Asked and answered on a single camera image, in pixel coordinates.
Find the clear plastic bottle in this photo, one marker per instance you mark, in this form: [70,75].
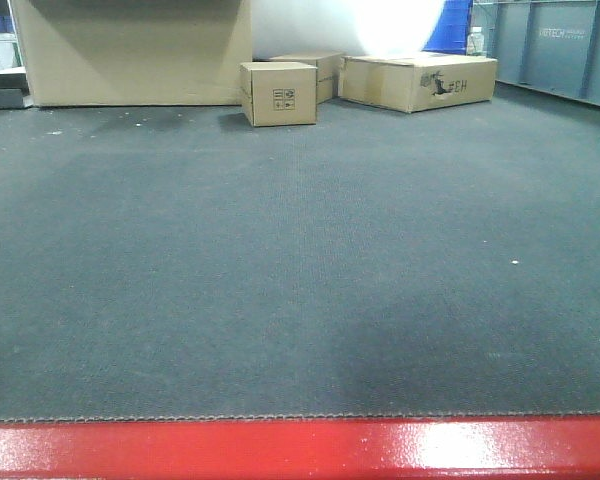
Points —
[475,43]

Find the small cardboard box behind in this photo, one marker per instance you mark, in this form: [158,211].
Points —
[327,64]

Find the dark grey carpet mat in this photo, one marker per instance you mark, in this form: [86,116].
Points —
[178,263]

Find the large cardboard box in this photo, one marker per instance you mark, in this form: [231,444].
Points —
[133,53]

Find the flat wide cardboard box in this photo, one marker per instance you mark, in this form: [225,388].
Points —
[424,81]

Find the blue panel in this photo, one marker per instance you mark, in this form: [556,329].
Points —
[451,29]

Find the small cardboard box with symbols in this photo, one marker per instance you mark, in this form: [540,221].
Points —
[279,93]

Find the grey metal partition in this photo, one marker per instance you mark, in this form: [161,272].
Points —
[548,46]

